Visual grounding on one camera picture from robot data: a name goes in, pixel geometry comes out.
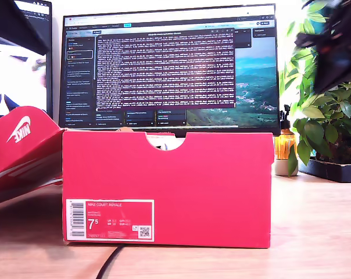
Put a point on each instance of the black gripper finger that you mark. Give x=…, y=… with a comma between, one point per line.
x=12, y=20
x=338, y=67

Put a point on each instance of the red Nike shoebox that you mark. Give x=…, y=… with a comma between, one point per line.
x=193, y=189

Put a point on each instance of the teal curtain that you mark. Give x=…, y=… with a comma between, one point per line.
x=320, y=21

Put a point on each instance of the black monitor with white screen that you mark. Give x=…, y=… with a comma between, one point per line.
x=18, y=75

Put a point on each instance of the green leafy potted plant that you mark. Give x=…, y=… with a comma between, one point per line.
x=315, y=132

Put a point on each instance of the amber glass pump bottle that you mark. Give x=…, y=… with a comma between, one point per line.
x=283, y=145

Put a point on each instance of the black rectangular planter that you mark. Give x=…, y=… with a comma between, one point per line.
x=338, y=173

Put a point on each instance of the small white ceramic pot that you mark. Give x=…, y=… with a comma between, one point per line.
x=281, y=168

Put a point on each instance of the black computer monitor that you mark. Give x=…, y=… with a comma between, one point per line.
x=164, y=72

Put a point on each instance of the black monitor stand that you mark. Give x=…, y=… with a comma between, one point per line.
x=181, y=135

